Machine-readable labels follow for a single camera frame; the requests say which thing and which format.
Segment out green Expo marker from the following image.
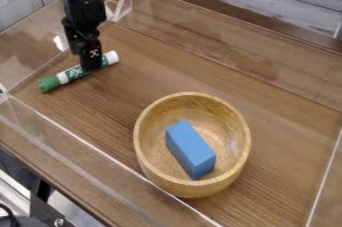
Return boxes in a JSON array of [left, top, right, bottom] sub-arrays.
[[39, 51, 119, 93]]

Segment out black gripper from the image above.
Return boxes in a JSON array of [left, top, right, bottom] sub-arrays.
[[61, 0, 105, 71]]

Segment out brown wooden bowl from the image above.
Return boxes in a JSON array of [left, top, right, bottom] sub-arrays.
[[133, 92, 252, 198]]

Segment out black cable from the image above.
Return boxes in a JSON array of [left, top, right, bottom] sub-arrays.
[[0, 203, 21, 227]]

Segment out black metal table bracket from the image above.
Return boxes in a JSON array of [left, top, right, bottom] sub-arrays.
[[29, 179, 76, 227]]

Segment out clear acrylic tray walls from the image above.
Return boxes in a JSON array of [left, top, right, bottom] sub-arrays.
[[0, 0, 342, 227]]

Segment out blue rectangular block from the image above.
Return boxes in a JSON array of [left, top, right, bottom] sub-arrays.
[[166, 120, 216, 180]]

